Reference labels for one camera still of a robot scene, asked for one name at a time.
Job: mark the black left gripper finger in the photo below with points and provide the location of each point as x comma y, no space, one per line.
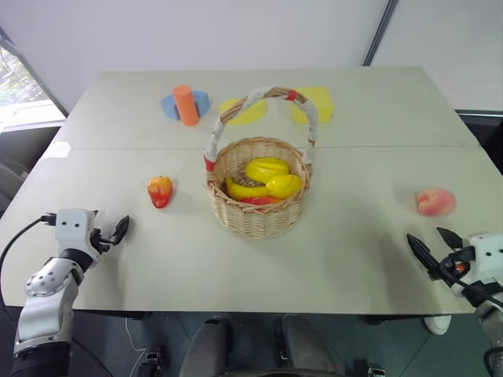
122,229

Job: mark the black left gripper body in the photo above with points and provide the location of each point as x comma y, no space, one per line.
103,242

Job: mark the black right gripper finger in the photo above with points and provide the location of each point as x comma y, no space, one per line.
450,238
422,251

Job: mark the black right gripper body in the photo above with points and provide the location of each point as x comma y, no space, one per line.
456,267

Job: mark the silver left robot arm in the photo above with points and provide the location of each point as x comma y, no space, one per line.
43,298

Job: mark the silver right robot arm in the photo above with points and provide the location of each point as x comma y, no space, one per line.
491,310

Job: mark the red orange fruit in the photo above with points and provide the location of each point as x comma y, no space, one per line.
259,200

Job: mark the yellow star fruit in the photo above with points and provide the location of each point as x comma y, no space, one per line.
267,168

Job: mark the pink peach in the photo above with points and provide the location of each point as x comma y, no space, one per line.
436,202

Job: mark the red yellow strawberry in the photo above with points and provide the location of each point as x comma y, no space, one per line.
160,191

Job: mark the white round object under table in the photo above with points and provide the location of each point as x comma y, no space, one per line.
437,324

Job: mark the black furniture beside table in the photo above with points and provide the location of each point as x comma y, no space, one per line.
485,133

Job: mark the yellow banana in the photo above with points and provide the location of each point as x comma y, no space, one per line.
241,191

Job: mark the blue foam block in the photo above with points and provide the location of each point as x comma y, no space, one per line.
167,105

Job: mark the orange foam cylinder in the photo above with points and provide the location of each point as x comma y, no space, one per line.
186,106

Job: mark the dark rounded shape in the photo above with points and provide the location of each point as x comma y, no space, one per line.
208,345

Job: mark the yellow half-round foam block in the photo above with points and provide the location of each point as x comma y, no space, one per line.
245,114

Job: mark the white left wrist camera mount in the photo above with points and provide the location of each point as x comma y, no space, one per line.
72,229

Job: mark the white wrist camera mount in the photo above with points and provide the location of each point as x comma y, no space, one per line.
72,229
487,251

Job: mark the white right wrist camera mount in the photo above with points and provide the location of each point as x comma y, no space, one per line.
487,251

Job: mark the dark window frame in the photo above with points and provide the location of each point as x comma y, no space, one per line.
35,74

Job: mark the dark wall strip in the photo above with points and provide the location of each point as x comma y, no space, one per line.
379,33

